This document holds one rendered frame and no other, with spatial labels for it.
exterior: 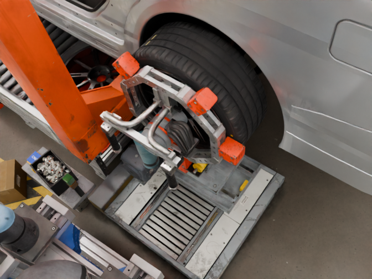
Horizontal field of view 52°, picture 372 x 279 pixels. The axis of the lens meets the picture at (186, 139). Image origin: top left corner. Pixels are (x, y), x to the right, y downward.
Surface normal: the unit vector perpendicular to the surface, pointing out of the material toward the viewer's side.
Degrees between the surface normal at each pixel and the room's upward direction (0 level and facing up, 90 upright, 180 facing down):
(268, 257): 0
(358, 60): 90
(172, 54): 3
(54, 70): 90
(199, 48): 9
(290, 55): 90
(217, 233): 0
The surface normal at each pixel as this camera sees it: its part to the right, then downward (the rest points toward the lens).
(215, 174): -0.10, -0.51
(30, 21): 0.79, 0.47
